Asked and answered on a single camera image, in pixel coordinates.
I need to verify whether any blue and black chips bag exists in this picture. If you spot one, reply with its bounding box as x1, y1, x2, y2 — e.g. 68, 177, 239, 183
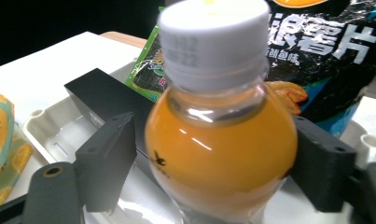
264, 0, 376, 139

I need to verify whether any black box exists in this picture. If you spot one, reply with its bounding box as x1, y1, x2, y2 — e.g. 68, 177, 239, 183
63, 67, 168, 192

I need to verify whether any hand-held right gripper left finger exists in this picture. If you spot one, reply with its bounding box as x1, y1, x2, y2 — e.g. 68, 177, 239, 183
75, 111, 138, 213

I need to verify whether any citrus print cloth bag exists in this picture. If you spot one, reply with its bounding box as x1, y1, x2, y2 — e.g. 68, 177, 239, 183
0, 87, 35, 210

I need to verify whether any white plastic tray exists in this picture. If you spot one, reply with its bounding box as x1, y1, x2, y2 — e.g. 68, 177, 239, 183
21, 60, 376, 224

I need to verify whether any green seaweed snack packet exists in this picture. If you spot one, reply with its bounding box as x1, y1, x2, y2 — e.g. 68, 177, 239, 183
124, 6, 177, 104

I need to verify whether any orange juice bottle white cap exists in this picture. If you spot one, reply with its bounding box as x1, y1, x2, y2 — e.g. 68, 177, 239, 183
144, 0, 299, 224

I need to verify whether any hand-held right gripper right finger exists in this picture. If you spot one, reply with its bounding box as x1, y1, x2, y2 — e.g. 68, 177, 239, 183
289, 115, 357, 213

